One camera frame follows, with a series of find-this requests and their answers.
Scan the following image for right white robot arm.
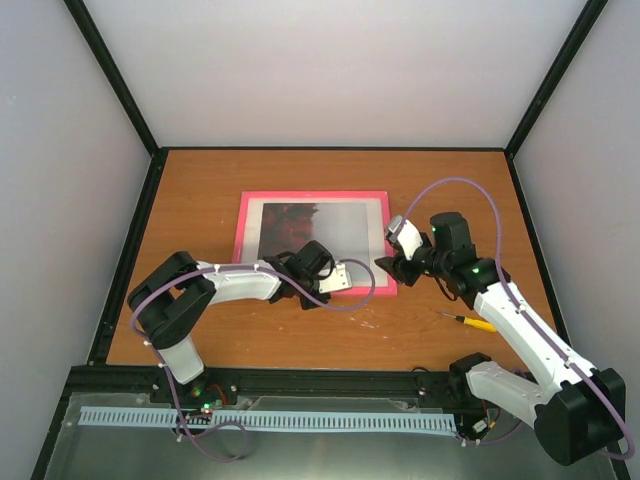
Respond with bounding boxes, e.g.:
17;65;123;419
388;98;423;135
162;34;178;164
376;212;626;465

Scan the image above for dark red photo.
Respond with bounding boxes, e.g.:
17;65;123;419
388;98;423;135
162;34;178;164
258;202;370;262

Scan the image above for right black corner post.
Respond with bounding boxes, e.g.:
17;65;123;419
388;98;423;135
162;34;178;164
504;0;610;154

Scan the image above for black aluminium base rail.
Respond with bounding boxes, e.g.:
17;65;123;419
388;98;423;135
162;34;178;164
64;355;488;412

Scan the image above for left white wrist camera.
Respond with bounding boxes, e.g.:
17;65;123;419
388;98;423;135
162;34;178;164
318;263;353;294

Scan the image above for left black corner post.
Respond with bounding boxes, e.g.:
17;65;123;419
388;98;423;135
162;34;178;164
62;0;162;156

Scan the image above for pink picture frame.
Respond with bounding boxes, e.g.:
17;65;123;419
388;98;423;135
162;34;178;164
232;191;397;296

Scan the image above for yellow handled screwdriver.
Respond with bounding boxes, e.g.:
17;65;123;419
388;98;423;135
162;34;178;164
438;311;497;333

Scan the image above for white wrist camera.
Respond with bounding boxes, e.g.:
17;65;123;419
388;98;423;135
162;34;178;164
318;263;353;294
386;215;424;260

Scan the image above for black corner post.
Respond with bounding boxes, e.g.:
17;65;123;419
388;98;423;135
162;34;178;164
62;0;162;156
504;0;610;154

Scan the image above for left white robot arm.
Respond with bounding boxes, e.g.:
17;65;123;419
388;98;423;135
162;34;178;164
127;241;337;403

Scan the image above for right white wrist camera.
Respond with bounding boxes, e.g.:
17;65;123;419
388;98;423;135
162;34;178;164
386;215;424;260

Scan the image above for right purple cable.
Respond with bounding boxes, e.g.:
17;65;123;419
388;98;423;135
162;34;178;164
399;175;636;461

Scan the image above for light blue cable duct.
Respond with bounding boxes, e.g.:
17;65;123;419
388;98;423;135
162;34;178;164
77;406;457;437

